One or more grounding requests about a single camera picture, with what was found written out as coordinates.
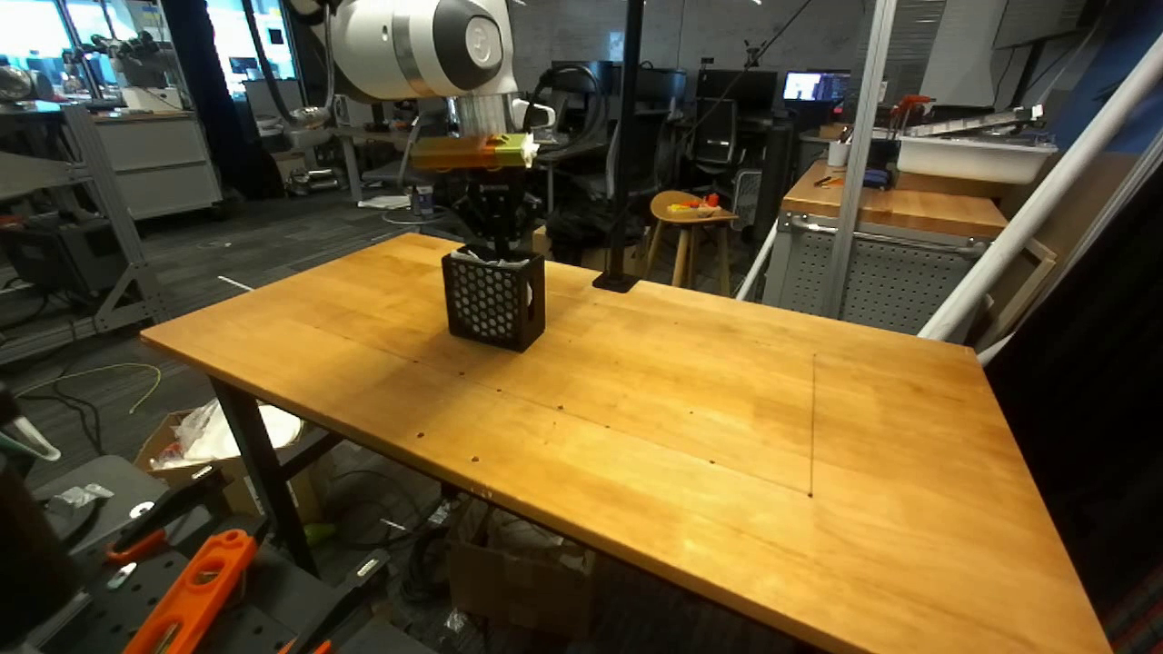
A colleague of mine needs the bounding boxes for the blue panel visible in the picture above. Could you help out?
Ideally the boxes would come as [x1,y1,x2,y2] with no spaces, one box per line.
[1045,0,1163,155]

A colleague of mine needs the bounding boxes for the orange spirit level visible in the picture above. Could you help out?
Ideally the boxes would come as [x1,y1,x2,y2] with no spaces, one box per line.
[120,527,263,654]

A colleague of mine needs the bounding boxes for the white plastic bag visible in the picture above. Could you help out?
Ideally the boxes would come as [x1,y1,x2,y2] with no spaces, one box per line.
[150,396,306,476]

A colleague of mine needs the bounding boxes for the wooden top workbench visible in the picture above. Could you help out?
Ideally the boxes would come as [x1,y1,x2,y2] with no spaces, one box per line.
[759,160,1062,341]

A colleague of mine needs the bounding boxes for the black vertical stand pole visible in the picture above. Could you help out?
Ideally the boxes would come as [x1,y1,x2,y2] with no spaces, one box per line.
[592,0,652,293]

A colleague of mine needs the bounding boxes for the brown cardboard box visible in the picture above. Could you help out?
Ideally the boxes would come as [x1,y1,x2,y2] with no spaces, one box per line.
[446,503,595,647]

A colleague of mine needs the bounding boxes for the round wooden stool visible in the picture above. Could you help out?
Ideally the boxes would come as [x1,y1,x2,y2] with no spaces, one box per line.
[638,188,740,293]

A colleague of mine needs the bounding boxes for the orange yellow toy pieces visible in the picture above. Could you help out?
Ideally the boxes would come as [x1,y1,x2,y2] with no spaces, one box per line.
[664,192,723,223]

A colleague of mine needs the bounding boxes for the yellow green wrist camera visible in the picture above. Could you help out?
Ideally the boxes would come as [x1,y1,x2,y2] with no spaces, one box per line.
[406,131,543,178]

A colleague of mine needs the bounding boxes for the white tube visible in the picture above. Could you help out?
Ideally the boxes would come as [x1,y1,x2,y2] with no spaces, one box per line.
[973,142,1163,366]
[918,33,1163,345]

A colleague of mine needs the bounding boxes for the grey metal shelf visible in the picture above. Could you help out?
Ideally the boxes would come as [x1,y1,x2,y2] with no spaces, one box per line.
[0,102,174,366]

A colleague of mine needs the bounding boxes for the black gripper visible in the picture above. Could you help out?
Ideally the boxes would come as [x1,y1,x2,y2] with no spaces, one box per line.
[437,172,550,250]

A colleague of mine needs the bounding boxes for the black table leg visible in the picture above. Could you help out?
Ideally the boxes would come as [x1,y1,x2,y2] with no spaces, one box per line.
[211,377,321,577]

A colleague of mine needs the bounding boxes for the computer monitor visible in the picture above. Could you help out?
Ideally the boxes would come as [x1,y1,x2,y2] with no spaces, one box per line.
[776,69,853,104]

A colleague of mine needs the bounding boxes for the white cabinet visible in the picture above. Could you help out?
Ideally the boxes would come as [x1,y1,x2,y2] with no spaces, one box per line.
[94,109,229,223]

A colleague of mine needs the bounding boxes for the grey metal frame post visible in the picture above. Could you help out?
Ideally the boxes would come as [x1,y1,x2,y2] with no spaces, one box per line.
[830,0,900,319]

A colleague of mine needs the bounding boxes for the orange handled black clamp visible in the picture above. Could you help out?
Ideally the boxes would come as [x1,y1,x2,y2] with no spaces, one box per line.
[100,476,229,570]

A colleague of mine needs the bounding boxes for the white tray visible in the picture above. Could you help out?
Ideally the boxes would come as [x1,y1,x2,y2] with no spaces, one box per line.
[893,126,1062,188]

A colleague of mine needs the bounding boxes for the thin white pole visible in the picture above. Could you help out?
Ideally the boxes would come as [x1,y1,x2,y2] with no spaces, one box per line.
[733,215,784,307]

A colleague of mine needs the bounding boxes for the black perforated box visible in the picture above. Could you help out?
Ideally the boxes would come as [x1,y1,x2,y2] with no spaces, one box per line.
[438,245,550,358]

